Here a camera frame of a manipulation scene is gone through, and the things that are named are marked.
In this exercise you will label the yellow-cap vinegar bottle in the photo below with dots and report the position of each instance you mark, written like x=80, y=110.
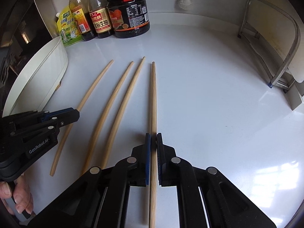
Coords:
x=80, y=12

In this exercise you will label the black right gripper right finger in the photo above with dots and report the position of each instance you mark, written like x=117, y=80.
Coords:
x=162, y=160

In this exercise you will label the wooden chopstick four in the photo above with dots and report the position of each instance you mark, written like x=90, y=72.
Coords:
x=80, y=106

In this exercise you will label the yellow-cap soy sauce bottle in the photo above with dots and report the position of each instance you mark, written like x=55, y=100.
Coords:
x=99, y=15

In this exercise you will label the yellow seasoning pouch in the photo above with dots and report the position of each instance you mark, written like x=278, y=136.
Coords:
x=67, y=27

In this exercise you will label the wooden chopstick five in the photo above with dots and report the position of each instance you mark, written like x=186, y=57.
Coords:
x=102, y=119

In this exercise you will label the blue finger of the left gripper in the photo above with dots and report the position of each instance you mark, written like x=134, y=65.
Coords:
x=64, y=114
x=56, y=123

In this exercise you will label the white round tray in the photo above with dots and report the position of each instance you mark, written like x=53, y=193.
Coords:
x=38, y=80

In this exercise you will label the metal cutting board rack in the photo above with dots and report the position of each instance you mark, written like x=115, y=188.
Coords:
x=273, y=31

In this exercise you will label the person's left hand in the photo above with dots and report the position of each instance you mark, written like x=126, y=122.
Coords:
x=21, y=194

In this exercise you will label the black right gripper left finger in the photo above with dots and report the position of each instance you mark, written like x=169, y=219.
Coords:
x=145, y=159

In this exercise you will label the wooden chopstick six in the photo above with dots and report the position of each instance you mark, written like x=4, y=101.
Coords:
x=117, y=121

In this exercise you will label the wooden chopstick seven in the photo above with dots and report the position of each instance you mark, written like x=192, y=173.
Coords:
x=153, y=155

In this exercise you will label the large red-handle soy bottle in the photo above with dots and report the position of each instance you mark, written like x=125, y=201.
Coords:
x=129, y=18

